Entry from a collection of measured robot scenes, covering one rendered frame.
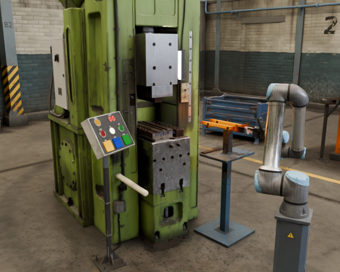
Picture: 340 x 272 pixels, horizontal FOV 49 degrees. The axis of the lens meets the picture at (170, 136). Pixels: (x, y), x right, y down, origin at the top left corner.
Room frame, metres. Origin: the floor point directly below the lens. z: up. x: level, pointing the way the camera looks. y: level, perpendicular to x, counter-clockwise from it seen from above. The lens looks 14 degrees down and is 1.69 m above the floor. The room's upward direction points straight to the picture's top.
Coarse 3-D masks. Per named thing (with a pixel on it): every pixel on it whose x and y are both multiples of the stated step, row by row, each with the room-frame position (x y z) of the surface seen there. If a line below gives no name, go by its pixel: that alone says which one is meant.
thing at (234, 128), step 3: (201, 123) 3.14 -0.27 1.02; (204, 123) 3.12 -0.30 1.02; (210, 123) 3.07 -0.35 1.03; (213, 123) 3.06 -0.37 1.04; (216, 123) 3.06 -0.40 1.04; (216, 126) 3.02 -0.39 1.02; (219, 126) 3.00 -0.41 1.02; (222, 126) 2.98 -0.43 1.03; (225, 126) 2.96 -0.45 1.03; (228, 126) 2.93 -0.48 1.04; (231, 126) 2.93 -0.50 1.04; (234, 126) 2.90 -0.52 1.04; (237, 126) 2.88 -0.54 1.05; (240, 126) 2.88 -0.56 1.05; (231, 129) 2.91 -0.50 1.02; (234, 129) 2.89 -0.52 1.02; (237, 129) 2.88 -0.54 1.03; (240, 129) 2.86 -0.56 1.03; (243, 129) 2.84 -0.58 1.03; (240, 132) 2.85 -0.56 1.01; (243, 132) 2.84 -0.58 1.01
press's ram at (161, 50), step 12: (144, 36) 2.91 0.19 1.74; (156, 36) 2.94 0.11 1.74; (168, 36) 3.01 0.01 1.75; (144, 48) 2.91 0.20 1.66; (156, 48) 2.94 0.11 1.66; (168, 48) 3.01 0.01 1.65; (144, 60) 2.91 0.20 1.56; (156, 60) 2.94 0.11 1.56; (168, 60) 3.01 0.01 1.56; (144, 72) 2.91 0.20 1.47; (156, 72) 2.94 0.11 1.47; (168, 72) 3.01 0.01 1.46; (144, 84) 2.92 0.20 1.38; (156, 84) 2.94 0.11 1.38; (168, 84) 3.01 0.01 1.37
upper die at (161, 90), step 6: (138, 90) 3.10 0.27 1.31; (144, 90) 3.02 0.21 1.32; (150, 90) 2.94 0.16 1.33; (156, 90) 2.94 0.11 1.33; (162, 90) 2.98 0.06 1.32; (168, 90) 3.01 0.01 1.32; (144, 96) 3.02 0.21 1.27; (150, 96) 2.94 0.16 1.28; (156, 96) 2.94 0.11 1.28; (162, 96) 2.98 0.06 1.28; (168, 96) 3.01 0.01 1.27
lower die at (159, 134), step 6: (138, 126) 3.18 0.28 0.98; (144, 126) 3.14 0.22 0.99; (150, 126) 3.14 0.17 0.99; (162, 126) 3.13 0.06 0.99; (138, 132) 3.11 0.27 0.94; (150, 132) 2.96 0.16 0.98; (156, 132) 2.95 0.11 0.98; (162, 132) 2.98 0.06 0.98; (168, 132) 3.01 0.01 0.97; (156, 138) 2.94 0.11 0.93; (162, 138) 2.98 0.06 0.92; (168, 138) 3.01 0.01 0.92
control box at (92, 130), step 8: (88, 120) 2.44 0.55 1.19; (104, 120) 2.55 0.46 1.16; (112, 120) 2.61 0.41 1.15; (120, 120) 2.68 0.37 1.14; (88, 128) 2.44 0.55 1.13; (96, 128) 2.45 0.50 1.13; (104, 128) 2.51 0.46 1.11; (88, 136) 2.44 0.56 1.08; (96, 136) 2.41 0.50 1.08; (112, 136) 2.53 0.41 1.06; (120, 136) 2.59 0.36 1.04; (96, 144) 2.41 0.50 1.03; (112, 144) 2.48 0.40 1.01; (96, 152) 2.41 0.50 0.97; (104, 152) 2.38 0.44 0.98; (112, 152) 2.44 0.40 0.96
